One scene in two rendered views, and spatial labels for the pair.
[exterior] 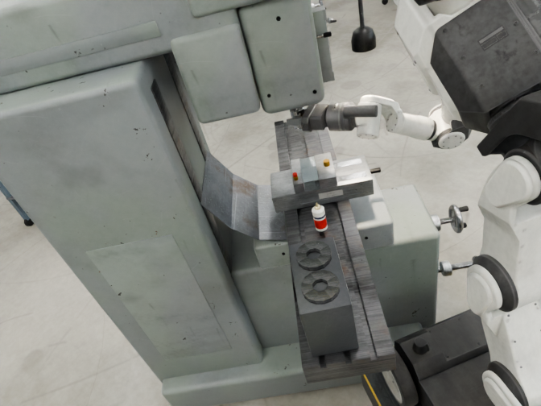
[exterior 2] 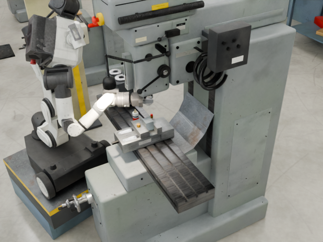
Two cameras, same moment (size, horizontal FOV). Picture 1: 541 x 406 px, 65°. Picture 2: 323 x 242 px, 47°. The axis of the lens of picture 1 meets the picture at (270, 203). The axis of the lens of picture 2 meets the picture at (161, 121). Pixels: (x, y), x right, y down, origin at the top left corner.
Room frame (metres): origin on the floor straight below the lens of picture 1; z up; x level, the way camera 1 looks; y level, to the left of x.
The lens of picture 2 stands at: (2.80, -1.16, 2.39)
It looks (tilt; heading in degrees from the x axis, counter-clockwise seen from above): 35 degrees down; 146
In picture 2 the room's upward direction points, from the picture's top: 2 degrees counter-clockwise
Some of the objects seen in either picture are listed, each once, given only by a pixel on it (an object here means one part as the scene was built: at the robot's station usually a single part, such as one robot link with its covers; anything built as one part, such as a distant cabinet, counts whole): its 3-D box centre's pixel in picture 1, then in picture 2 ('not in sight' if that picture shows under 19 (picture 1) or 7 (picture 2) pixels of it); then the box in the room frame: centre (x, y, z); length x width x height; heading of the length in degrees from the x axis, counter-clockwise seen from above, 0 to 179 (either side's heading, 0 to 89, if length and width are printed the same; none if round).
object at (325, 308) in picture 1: (322, 293); (119, 86); (0.68, -0.06, 1.03); 0.22 x 0.12 x 0.20; 174
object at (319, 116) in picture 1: (325, 117); (132, 99); (1.17, -0.24, 1.23); 0.13 x 0.12 x 0.10; 147
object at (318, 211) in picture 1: (319, 215); (135, 115); (1.01, -0.14, 0.99); 0.04 x 0.04 x 0.11
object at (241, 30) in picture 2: not in sight; (229, 47); (1.59, 0.09, 1.62); 0.20 x 0.09 x 0.21; 82
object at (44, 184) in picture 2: not in sight; (45, 185); (0.74, -0.77, 0.50); 0.20 x 0.05 x 0.20; 7
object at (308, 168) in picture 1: (308, 169); (148, 124); (1.20, -0.16, 1.04); 0.06 x 0.05 x 0.06; 171
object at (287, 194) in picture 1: (319, 179); (143, 131); (1.19, -0.19, 0.99); 0.35 x 0.15 x 0.11; 81
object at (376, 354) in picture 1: (317, 209); (145, 138); (1.15, -0.16, 0.89); 1.24 x 0.23 x 0.08; 172
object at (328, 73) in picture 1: (322, 46); (128, 71); (1.21, -0.27, 1.45); 0.04 x 0.04 x 0.21; 82
